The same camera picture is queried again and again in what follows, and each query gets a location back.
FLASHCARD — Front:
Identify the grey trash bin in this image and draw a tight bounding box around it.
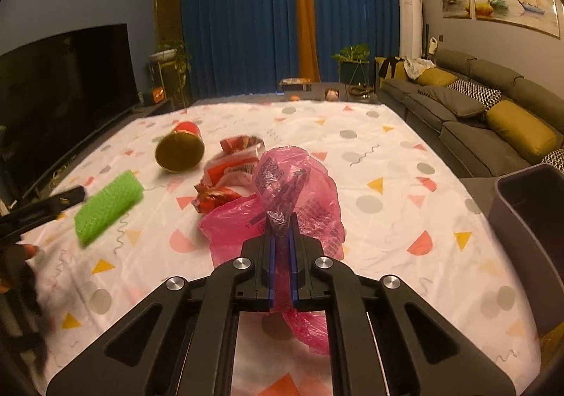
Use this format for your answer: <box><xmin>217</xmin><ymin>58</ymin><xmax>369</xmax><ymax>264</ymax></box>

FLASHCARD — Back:
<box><xmin>493</xmin><ymin>162</ymin><xmax>564</xmax><ymax>335</ymax></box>

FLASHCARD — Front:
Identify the potted plant on stand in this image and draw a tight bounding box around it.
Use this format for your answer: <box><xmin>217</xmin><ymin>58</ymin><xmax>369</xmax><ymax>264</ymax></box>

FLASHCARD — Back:
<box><xmin>332</xmin><ymin>44</ymin><xmax>372</xmax><ymax>86</ymax></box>

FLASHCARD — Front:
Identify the large pink plastic bag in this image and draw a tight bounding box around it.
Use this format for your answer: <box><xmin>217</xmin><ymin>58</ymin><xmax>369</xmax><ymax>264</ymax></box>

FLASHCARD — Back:
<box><xmin>198</xmin><ymin>146</ymin><xmax>347</xmax><ymax>356</ymax></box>

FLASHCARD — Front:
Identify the large yellow pillow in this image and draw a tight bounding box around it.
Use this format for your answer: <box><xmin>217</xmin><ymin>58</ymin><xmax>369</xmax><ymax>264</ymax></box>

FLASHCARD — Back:
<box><xmin>485</xmin><ymin>100</ymin><xmax>558</xmax><ymax>152</ymax></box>

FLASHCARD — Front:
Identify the black cloth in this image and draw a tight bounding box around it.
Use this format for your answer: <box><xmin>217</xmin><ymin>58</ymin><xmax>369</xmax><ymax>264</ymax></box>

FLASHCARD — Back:
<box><xmin>379</xmin><ymin>56</ymin><xmax>408</xmax><ymax>80</ymax></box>

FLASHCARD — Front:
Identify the orange curtain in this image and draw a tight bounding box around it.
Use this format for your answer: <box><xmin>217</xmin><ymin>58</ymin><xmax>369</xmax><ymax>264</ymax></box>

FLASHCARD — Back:
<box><xmin>289</xmin><ymin>0</ymin><xmax>321</xmax><ymax>76</ymax></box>

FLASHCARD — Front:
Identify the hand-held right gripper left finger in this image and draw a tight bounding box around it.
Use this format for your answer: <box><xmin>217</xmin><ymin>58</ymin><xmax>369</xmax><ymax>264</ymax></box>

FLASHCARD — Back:
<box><xmin>46</xmin><ymin>217</ymin><xmax>276</xmax><ymax>396</ymax></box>

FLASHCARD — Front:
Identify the flat printed box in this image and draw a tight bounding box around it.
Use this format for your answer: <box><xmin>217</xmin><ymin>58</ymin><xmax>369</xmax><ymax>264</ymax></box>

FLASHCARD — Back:
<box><xmin>280</xmin><ymin>78</ymin><xmax>313</xmax><ymax>93</ymax></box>

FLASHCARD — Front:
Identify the small yellow pillow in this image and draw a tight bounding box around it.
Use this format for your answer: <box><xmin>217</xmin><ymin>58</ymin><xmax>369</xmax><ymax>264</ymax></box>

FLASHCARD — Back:
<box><xmin>416</xmin><ymin>68</ymin><xmax>459</xmax><ymax>88</ymax></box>

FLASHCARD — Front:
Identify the white standing air conditioner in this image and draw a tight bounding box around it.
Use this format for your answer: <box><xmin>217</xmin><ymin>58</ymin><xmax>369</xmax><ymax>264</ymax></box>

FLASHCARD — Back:
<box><xmin>399</xmin><ymin>0</ymin><xmax>424</xmax><ymax>58</ymax></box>

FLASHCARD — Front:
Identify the green foam net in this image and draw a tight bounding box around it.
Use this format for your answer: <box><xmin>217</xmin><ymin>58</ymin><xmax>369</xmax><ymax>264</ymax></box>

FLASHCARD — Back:
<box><xmin>74</xmin><ymin>170</ymin><xmax>145</xmax><ymax>248</ymax></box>

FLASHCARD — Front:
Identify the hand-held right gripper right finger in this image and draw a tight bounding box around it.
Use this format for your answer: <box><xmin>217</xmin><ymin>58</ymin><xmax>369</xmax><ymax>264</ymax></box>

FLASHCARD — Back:
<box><xmin>288</xmin><ymin>215</ymin><xmax>516</xmax><ymax>396</ymax></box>

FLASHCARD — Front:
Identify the white orange paper cup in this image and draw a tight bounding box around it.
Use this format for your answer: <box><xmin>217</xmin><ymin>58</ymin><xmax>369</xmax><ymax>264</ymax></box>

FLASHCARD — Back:
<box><xmin>203</xmin><ymin>135</ymin><xmax>266</xmax><ymax>187</ymax></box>

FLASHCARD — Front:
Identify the black television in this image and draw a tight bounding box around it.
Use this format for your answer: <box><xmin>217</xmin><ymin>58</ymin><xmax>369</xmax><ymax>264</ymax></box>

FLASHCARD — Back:
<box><xmin>0</xmin><ymin>23</ymin><xmax>142</xmax><ymax>203</ymax></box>

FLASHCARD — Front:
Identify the person's left hand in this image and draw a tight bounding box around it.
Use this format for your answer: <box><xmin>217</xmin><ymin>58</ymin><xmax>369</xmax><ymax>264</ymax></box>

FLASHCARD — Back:
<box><xmin>0</xmin><ymin>243</ymin><xmax>42</xmax><ymax>291</ymax></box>

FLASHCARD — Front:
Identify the brown wooden panel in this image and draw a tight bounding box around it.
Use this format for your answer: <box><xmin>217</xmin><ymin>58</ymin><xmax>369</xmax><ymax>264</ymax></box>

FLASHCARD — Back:
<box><xmin>152</xmin><ymin>0</ymin><xmax>182</xmax><ymax>93</ymax></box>

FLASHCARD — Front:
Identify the blue curtain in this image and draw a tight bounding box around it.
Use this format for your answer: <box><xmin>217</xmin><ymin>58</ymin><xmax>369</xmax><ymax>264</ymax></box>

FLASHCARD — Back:
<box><xmin>180</xmin><ymin>0</ymin><xmax>302</xmax><ymax>99</ymax></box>
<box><xmin>311</xmin><ymin>0</ymin><xmax>417</xmax><ymax>84</ymax></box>

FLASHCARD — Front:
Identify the red cup with gold inside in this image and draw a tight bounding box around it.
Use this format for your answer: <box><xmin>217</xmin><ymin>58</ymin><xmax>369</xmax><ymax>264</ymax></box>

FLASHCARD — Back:
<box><xmin>155</xmin><ymin>120</ymin><xmax>206</xmax><ymax>174</ymax></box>

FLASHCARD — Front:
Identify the grey pillow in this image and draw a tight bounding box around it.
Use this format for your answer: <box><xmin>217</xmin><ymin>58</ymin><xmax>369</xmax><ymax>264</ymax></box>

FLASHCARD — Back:
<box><xmin>418</xmin><ymin>85</ymin><xmax>485</xmax><ymax>118</ymax></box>

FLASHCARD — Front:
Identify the white patterned tablecloth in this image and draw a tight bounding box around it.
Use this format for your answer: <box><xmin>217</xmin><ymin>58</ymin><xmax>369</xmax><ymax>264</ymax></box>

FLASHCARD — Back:
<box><xmin>26</xmin><ymin>99</ymin><xmax>545</xmax><ymax>396</ymax></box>

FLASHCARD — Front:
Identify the white cloth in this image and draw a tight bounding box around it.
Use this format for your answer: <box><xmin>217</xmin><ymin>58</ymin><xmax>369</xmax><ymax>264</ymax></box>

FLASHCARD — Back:
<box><xmin>403</xmin><ymin>57</ymin><xmax>437</xmax><ymax>80</ymax></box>

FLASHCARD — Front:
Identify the black white patterned pillow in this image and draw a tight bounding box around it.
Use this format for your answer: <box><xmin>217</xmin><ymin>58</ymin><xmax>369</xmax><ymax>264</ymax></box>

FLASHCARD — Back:
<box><xmin>447</xmin><ymin>79</ymin><xmax>503</xmax><ymax>108</ymax></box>
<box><xmin>542</xmin><ymin>148</ymin><xmax>564</xmax><ymax>172</ymax></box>

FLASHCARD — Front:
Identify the trailing plant on stand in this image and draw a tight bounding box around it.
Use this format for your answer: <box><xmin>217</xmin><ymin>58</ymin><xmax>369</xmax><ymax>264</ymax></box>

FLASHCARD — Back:
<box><xmin>147</xmin><ymin>40</ymin><xmax>192</xmax><ymax>110</ymax></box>

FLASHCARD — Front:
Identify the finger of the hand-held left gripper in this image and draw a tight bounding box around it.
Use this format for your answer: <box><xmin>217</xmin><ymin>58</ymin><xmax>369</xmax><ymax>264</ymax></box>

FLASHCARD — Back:
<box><xmin>0</xmin><ymin>186</ymin><xmax>86</xmax><ymax>245</ymax></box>

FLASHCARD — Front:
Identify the grey green sofa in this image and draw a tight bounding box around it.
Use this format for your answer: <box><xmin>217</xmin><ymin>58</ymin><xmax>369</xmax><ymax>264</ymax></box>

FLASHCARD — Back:
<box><xmin>376</xmin><ymin>48</ymin><xmax>564</xmax><ymax>179</ymax></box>

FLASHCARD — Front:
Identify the dark low table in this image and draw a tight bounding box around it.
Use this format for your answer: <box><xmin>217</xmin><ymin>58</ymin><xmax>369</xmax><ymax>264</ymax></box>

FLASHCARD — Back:
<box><xmin>273</xmin><ymin>81</ymin><xmax>384</xmax><ymax>104</ymax></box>

